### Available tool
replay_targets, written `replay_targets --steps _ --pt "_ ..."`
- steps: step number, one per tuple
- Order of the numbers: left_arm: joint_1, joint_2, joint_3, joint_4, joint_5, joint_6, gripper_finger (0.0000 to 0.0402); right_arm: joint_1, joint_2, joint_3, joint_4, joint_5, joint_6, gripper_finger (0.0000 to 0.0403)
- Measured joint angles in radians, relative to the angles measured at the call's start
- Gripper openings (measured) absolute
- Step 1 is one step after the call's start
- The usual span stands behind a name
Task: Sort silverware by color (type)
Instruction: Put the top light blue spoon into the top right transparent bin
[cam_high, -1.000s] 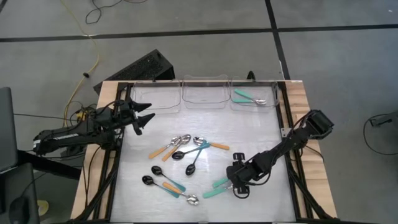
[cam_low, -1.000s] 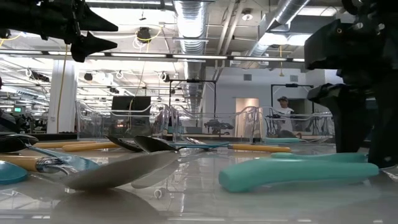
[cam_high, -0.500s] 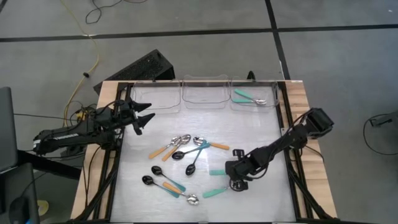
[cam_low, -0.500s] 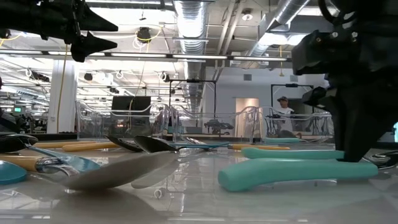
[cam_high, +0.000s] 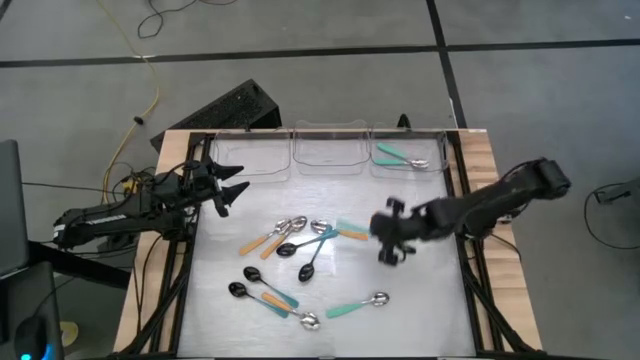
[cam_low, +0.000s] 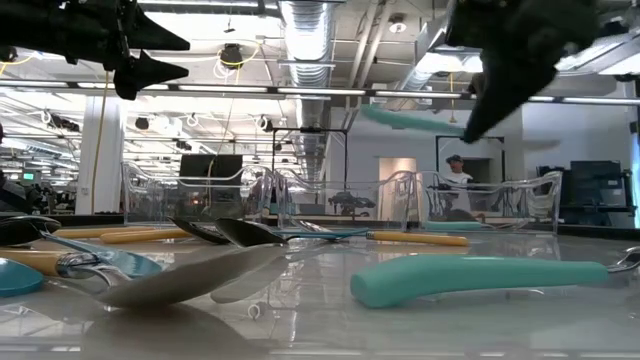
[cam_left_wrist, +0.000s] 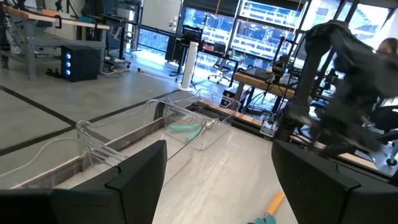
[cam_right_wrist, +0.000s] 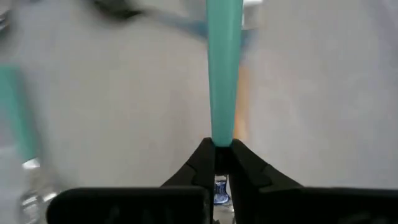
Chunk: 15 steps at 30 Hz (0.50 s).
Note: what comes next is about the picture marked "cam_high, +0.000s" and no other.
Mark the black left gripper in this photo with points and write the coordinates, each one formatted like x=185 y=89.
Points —
x=205 y=182

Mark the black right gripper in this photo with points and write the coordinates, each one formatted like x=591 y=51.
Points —
x=402 y=227

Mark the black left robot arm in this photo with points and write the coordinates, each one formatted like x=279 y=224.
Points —
x=110 y=222

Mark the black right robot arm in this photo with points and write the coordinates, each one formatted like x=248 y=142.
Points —
x=500 y=197

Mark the clear plastic bin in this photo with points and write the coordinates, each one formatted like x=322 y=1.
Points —
x=330 y=150
x=250 y=150
x=435 y=145

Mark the black perforated metal box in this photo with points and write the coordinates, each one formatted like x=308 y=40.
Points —
x=225 y=110

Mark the white glossy table mat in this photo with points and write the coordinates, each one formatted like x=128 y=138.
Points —
x=400 y=310

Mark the black clamp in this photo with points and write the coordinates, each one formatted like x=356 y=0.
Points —
x=404 y=122

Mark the yellow tape roll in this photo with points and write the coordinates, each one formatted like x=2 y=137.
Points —
x=70 y=334

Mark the grey floor box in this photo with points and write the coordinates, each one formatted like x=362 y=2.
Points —
x=620 y=192

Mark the black side desk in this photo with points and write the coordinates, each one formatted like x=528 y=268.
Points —
x=10 y=300

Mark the black computer mouse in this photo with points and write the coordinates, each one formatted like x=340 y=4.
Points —
x=30 y=340

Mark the black aluminium table frame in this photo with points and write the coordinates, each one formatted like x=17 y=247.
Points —
x=197 y=145

